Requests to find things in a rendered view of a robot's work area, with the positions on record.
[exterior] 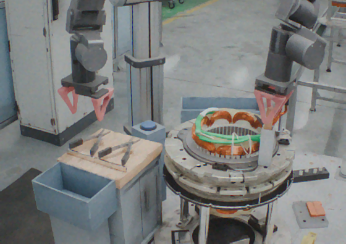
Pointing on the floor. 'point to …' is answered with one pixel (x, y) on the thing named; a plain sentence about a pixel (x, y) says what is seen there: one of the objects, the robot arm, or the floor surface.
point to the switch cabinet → (48, 61)
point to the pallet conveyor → (317, 71)
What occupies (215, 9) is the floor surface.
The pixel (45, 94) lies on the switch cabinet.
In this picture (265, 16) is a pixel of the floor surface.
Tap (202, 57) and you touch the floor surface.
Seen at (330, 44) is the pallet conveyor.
